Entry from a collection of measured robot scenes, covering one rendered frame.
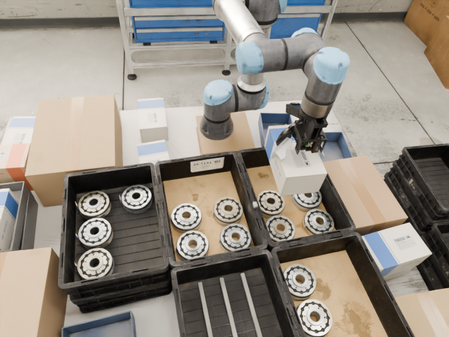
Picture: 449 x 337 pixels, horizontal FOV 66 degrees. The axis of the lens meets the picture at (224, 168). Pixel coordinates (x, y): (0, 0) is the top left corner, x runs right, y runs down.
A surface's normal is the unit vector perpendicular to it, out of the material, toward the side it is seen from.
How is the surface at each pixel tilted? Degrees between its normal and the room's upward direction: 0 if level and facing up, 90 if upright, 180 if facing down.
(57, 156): 0
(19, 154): 0
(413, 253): 0
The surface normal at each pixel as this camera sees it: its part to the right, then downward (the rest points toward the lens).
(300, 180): 0.16, 0.78
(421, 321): 0.07, -0.62
